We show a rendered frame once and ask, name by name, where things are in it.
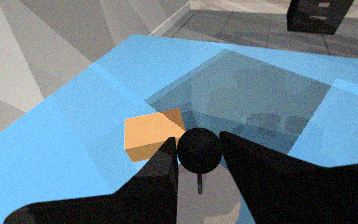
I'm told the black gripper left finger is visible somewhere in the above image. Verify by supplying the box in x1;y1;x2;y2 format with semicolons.
3;137;179;224

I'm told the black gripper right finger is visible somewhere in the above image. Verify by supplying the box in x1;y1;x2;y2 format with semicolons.
219;131;358;224

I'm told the orange rectangular block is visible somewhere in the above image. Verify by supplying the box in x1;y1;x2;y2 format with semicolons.
124;108;186;163

